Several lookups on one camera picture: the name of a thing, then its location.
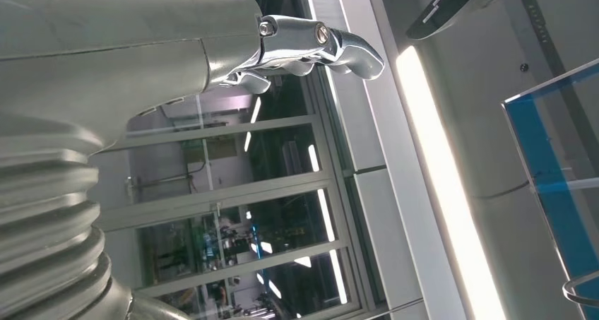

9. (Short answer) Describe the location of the ceiling light strip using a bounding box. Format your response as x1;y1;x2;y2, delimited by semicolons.
395;45;507;320

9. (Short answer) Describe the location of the blue-edged clear panel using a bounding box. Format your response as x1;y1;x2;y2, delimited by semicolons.
502;58;599;320

